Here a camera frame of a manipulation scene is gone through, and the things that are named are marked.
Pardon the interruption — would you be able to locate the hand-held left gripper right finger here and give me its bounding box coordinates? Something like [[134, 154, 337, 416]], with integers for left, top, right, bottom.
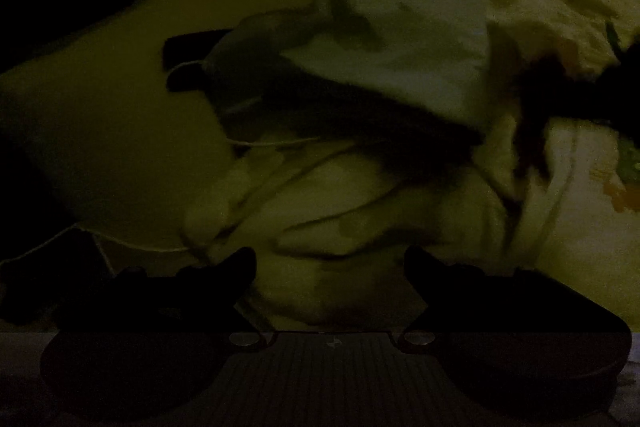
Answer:
[[399, 245, 632, 334]]

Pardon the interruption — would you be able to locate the yellow-green quilt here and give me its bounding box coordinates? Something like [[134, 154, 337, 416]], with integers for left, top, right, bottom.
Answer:
[[182, 0, 640, 334]]

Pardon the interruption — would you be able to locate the yellow pillow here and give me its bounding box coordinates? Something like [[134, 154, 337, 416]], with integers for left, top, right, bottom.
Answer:
[[0, 0, 323, 253]]

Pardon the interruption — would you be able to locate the black flat device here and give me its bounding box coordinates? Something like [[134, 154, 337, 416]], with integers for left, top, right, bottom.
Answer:
[[162, 29, 237, 94]]

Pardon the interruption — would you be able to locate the white cable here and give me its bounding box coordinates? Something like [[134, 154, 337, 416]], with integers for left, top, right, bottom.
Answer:
[[60, 59, 363, 260]]

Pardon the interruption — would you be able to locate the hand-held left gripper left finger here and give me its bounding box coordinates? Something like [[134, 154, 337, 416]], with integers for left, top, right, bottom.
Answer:
[[54, 246, 262, 334]]

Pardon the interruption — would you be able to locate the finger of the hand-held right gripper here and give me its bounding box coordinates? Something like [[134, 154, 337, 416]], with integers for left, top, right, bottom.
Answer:
[[514, 52, 640, 180]]

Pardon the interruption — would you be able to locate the grey cloth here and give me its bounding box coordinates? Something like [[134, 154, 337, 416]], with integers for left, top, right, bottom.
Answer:
[[204, 9, 328, 110]]

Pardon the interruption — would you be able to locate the white small garment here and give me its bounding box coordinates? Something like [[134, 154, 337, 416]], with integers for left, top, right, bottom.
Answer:
[[280, 0, 495, 134]]

